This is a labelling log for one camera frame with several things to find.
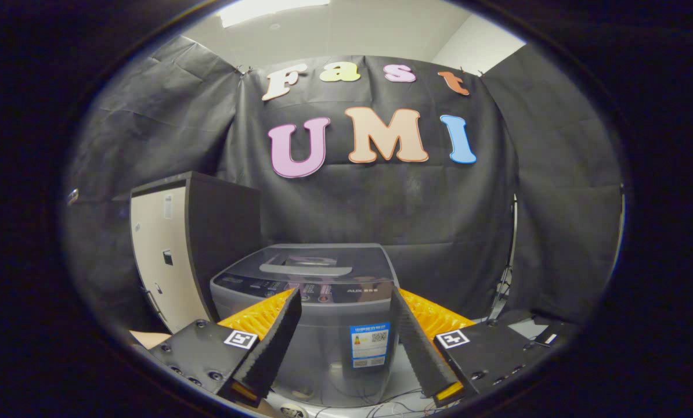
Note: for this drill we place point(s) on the grey top-load washing machine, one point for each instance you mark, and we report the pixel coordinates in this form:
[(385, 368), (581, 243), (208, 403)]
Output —
[(329, 348)]

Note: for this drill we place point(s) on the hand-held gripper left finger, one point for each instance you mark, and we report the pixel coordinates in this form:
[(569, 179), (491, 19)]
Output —
[(271, 348)]

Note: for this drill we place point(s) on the silver smartphone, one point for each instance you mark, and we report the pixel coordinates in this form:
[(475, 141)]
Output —
[(72, 196)]

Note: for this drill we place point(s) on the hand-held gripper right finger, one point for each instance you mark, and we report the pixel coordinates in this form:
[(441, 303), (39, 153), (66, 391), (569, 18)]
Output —
[(422, 348)]

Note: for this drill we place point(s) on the round patterned floor disc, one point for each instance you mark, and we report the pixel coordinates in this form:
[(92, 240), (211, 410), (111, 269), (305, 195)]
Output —
[(293, 411)]

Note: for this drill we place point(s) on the beige and dark cabinet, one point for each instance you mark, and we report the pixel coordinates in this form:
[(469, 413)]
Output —
[(166, 255)]

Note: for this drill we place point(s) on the thin metal tripod stand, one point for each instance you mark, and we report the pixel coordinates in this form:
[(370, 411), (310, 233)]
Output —
[(509, 255)]

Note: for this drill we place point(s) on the black backdrop cloth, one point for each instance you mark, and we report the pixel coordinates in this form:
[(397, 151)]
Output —
[(439, 203)]

